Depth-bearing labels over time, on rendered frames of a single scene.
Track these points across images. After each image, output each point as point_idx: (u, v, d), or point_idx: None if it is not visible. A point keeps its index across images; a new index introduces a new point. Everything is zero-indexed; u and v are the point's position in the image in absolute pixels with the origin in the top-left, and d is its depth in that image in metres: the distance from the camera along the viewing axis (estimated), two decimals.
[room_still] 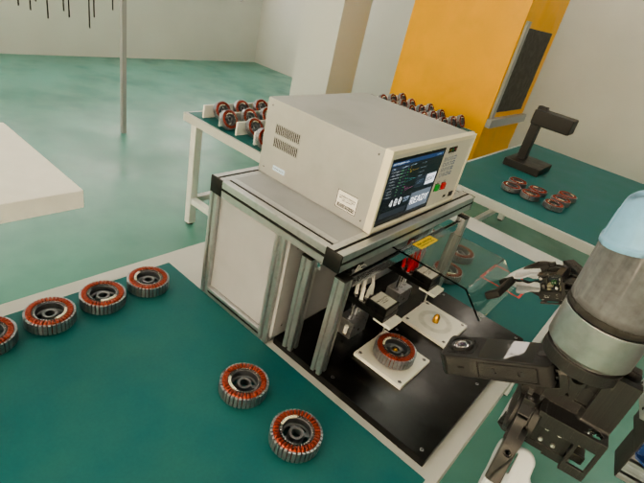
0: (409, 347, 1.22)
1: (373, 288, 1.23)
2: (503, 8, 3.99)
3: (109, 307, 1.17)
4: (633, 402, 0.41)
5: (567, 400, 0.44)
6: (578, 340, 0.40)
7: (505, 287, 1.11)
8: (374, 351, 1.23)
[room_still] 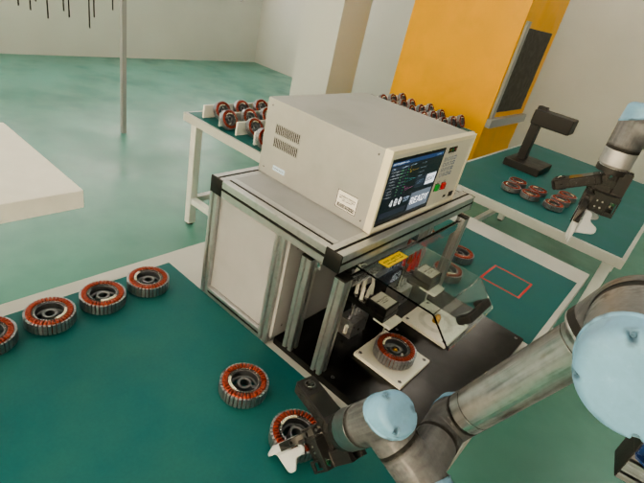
0: (409, 347, 1.22)
1: (373, 288, 1.23)
2: (503, 8, 3.99)
3: (109, 307, 1.17)
4: (347, 463, 0.81)
5: (330, 442, 0.85)
6: (336, 425, 0.79)
7: (479, 310, 0.99)
8: (374, 351, 1.23)
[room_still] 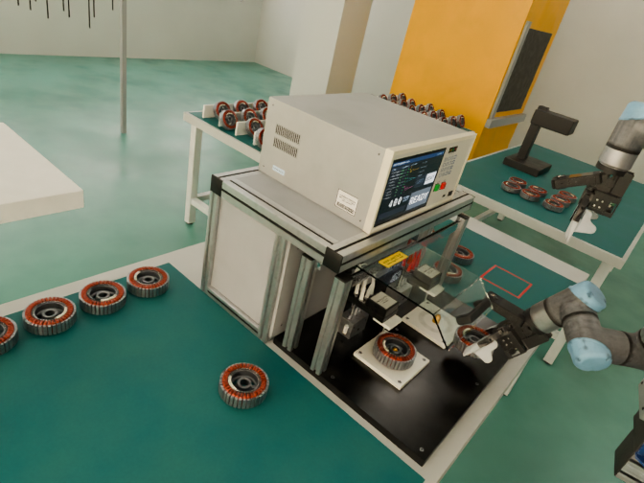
0: (402, 339, 1.24)
1: (373, 288, 1.23)
2: (503, 8, 3.99)
3: (109, 307, 1.17)
4: (542, 342, 1.13)
5: (521, 333, 1.16)
6: (539, 315, 1.10)
7: (479, 310, 0.99)
8: (379, 361, 1.20)
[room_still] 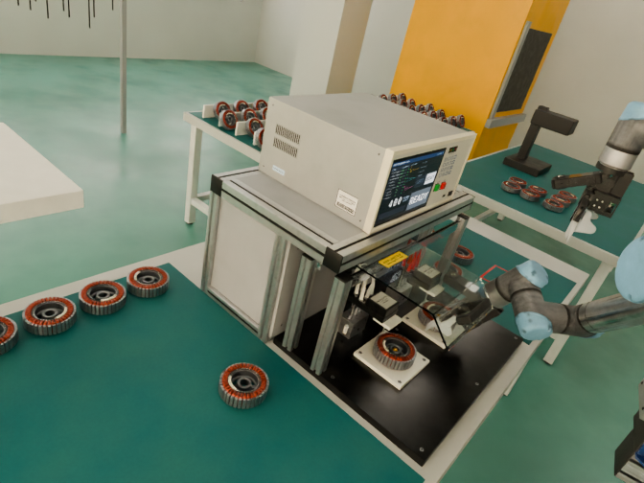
0: (402, 339, 1.24)
1: (373, 288, 1.23)
2: (503, 8, 3.99)
3: (109, 307, 1.17)
4: (494, 316, 1.25)
5: None
6: (490, 291, 1.23)
7: (479, 310, 0.99)
8: (379, 361, 1.20)
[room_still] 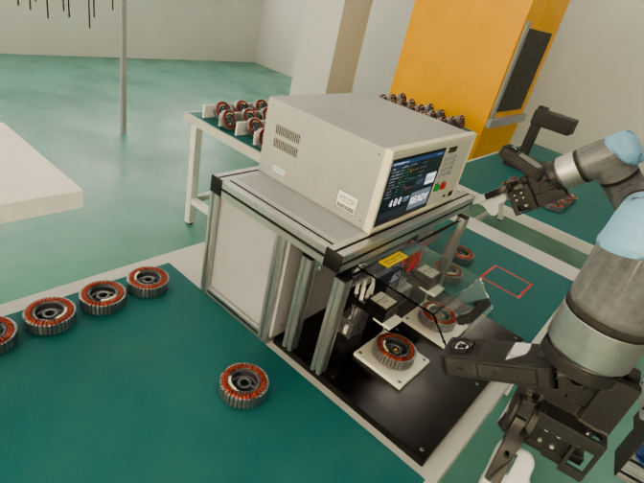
0: (402, 339, 1.24)
1: (373, 288, 1.23)
2: (503, 8, 3.99)
3: (109, 307, 1.17)
4: (632, 403, 0.41)
5: (566, 401, 0.45)
6: (576, 341, 0.40)
7: (479, 310, 0.99)
8: (379, 361, 1.20)
